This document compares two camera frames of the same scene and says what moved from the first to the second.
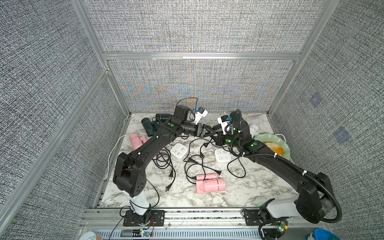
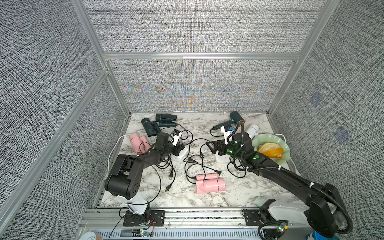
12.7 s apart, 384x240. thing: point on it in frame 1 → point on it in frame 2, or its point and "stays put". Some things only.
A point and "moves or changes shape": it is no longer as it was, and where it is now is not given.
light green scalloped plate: x=270 y=137 stays put
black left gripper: x=202 y=130 → x=177 y=149
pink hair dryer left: x=137 y=141 stays put
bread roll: x=275 y=148 stays put
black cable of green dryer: x=206 y=144 moves or changes shape
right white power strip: x=222 y=156 stays put
